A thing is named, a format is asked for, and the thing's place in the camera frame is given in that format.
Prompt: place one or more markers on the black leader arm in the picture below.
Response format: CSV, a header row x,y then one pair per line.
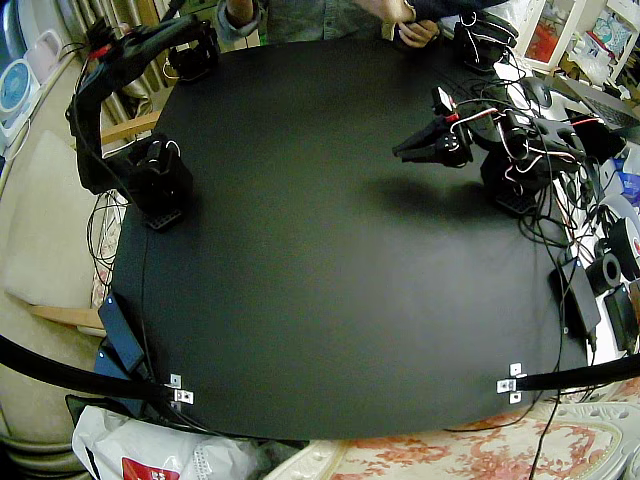
x,y
477,45
192,62

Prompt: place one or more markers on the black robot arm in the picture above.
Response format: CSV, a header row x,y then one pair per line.
x,y
520,150
160,185

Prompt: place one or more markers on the gray-shirted person's right hand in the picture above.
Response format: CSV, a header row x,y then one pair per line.
x,y
241,9

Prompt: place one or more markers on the gray-shirted person's left hand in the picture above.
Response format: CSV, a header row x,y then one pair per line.
x,y
422,34

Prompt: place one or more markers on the navy-sleeved person's hand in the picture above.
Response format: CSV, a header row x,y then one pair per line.
x,y
387,9

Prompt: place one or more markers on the beige curtain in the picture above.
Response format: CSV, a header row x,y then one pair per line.
x,y
72,12

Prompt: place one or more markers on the pale pink appliance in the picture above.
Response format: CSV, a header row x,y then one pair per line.
x,y
45,55

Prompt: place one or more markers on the black computer mouse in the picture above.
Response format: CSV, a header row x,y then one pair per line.
x,y
540,92

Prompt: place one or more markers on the white blue desk fan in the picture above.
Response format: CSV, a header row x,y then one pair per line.
x,y
15,90

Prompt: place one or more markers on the gray-shirted person's torso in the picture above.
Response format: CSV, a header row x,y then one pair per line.
x,y
320,20

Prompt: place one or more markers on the black table mat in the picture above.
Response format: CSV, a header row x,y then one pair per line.
x,y
320,275

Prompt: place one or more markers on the gray laptop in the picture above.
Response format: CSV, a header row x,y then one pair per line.
x,y
605,107

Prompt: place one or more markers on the blue white package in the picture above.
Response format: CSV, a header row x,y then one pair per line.
x,y
631,180

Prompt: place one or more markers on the black tape roll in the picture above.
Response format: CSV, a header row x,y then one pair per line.
x,y
597,277

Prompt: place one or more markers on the black power brick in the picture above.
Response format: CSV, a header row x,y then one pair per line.
x,y
580,295

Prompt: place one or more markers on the black filament spool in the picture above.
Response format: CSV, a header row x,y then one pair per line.
x,y
625,240

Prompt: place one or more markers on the beige seat cushion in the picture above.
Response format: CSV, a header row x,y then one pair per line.
x,y
45,225

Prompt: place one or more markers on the black rectangular box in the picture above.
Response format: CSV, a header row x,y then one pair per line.
x,y
620,312

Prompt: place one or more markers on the blue power adapter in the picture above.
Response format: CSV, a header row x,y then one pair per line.
x,y
120,332

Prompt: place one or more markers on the pink floral tablecloth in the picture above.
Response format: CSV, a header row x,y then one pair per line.
x,y
450,455

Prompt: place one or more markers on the blue flat box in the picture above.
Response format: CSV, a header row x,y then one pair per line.
x,y
107,367

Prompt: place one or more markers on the white plastic bag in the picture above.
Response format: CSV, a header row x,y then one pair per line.
x,y
150,445

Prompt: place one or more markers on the white shelf frame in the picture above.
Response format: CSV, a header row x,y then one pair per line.
x,y
530,20

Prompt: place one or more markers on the small metal bracket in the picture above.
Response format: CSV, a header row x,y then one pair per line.
x,y
175,381
184,396
515,370
506,386

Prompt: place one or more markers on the black camera rig bar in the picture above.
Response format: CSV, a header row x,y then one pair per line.
x,y
575,376
75,372

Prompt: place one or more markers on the wooden chair frame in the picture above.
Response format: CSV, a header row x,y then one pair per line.
x,y
65,316

